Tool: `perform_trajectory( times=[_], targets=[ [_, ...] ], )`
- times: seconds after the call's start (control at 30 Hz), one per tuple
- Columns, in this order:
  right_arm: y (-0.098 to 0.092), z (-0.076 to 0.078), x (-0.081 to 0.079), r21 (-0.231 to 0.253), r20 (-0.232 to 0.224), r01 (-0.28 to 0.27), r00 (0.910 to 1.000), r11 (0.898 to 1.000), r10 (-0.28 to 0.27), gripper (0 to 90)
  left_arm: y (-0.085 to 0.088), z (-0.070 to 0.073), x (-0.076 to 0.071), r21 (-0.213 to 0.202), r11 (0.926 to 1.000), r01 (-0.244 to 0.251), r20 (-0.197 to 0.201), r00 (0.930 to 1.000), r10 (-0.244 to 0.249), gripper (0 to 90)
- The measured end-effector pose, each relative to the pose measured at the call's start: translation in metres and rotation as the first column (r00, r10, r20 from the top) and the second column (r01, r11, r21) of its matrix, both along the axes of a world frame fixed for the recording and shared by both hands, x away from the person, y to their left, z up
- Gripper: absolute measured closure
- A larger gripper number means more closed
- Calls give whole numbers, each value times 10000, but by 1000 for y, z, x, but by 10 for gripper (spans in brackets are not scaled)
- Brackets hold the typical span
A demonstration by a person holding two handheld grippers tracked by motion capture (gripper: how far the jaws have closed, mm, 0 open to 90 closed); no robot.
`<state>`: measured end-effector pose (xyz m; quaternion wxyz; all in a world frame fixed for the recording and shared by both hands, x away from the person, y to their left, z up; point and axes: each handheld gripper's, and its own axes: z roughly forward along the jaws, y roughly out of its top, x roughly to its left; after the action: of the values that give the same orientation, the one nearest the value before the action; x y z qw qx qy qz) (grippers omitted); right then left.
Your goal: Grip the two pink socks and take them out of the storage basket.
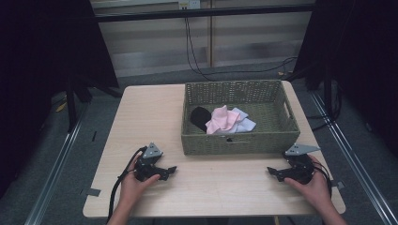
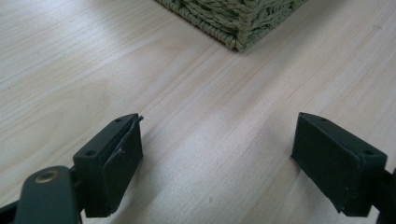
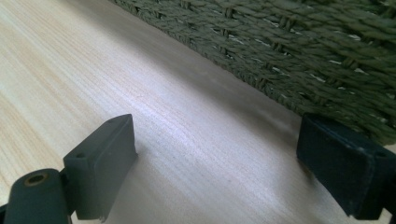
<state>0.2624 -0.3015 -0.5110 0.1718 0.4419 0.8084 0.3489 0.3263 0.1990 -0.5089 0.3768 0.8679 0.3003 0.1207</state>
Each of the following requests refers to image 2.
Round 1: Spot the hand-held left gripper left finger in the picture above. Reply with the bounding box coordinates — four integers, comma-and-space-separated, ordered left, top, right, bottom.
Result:
72, 113, 145, 218

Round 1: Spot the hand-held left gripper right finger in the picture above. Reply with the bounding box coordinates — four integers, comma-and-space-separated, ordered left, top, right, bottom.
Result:
290, 111, 389, 217

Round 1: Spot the green woven basket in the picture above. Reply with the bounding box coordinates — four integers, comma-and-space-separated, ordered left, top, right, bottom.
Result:
154, 0, 309, 52

